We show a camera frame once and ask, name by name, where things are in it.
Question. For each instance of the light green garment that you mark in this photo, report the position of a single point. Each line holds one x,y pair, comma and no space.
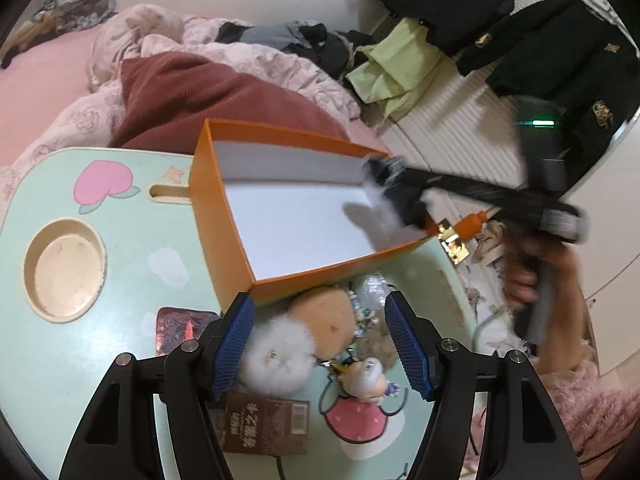
398,70

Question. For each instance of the gold phone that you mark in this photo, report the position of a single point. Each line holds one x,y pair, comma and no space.
452,243

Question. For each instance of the hanging black jacket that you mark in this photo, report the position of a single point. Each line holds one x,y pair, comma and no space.
559,51

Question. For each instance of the tan plush toy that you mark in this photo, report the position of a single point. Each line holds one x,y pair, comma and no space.
330,318

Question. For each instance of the patterned clothes heap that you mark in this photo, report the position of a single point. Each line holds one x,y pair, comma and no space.
55,18

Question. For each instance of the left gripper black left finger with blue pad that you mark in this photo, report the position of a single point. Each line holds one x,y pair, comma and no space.
116,437

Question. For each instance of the small doll keychain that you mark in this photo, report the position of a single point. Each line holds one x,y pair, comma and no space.
364,381

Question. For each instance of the orange cardboard box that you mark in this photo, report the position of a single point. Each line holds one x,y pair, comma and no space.
280,211

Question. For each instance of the white fluffy pompom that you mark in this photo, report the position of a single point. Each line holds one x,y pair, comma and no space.
278,359

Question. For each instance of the maroon pillow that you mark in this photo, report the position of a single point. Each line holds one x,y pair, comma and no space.
169,96

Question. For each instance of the person's right hand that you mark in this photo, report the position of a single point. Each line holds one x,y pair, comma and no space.
521,280

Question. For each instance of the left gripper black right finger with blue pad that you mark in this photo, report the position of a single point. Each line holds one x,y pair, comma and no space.
524,436

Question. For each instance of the dark clothes pile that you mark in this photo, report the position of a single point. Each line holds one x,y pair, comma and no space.
334,52

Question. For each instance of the brown answer card box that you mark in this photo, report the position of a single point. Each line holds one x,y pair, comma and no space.
247,423

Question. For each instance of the red patterned card box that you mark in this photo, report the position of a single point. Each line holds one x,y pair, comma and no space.
175,325

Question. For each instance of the orange bottle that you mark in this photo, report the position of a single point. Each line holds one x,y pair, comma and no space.
472,224

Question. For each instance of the pink floral duvet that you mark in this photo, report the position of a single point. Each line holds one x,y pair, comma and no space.
68,92

